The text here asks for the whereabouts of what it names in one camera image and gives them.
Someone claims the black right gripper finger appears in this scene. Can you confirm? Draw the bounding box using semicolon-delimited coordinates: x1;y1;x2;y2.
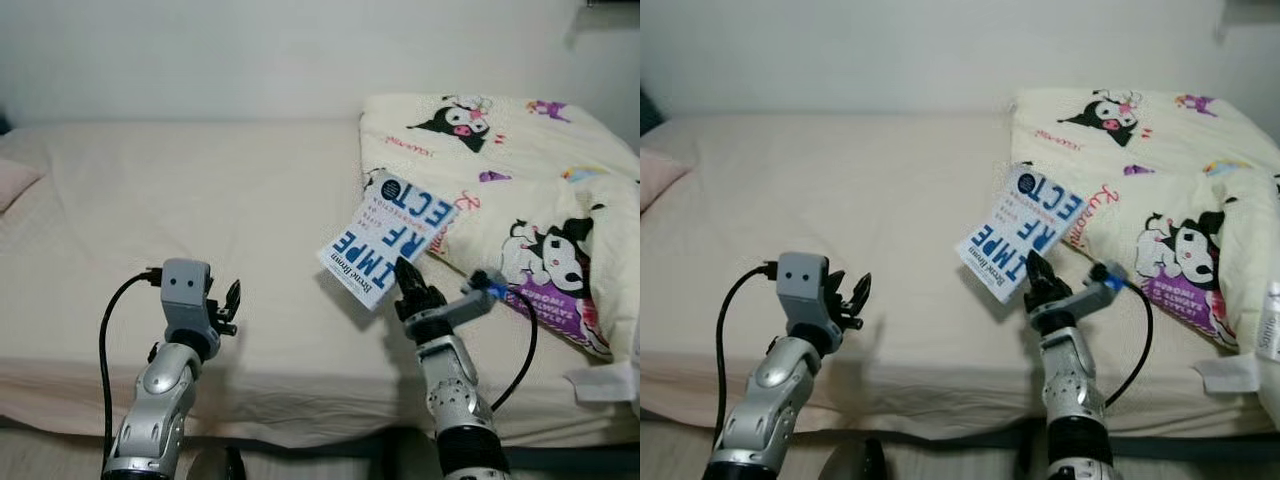
1022;250;1053;293
393;255;426;298

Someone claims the white book blue lettering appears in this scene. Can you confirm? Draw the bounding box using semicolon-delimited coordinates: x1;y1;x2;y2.
317;170;461;311
955;162;1089;304

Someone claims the pink patterned pillow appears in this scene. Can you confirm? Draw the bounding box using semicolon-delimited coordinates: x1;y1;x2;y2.
640;147;691;213
0;157;46;213

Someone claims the beige sheeted mattress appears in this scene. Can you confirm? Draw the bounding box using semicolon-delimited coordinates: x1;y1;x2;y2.
0;118;640;451
640;112;1280;446

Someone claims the cream cartoon print blanket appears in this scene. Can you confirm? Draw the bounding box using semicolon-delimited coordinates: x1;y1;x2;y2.
358;93;640;363
1010;87;1280;431

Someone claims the white flat packet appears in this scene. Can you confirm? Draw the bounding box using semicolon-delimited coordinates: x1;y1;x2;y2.
563;362;633;403
1193;355;1263;394

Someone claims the white plastic bottle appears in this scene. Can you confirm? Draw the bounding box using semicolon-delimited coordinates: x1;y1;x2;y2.
1260;280;1280;363

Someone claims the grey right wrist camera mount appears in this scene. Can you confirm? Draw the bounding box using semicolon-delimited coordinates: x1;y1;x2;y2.
430;268;509;331
1060;262;1126;321

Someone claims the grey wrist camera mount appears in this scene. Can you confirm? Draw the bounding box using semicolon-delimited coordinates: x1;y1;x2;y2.
1060;262;1126;321
777;252;831;336
160;258;214;336
430;268;509;331

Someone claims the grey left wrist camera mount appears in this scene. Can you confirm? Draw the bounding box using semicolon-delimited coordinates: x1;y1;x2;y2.
160;258;214;336
777;252;831;336

